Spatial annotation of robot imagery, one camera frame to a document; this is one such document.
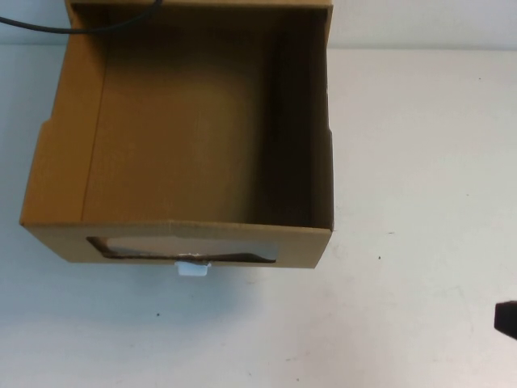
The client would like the white plastic drawer handle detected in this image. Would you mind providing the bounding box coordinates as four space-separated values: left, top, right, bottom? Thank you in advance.
174 260 212 278

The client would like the black cable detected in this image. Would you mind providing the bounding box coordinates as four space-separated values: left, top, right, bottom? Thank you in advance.
0 0 165 33

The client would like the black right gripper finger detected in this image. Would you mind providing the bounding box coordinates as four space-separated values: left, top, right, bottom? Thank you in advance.
495 299 517 321
494 316 517 339

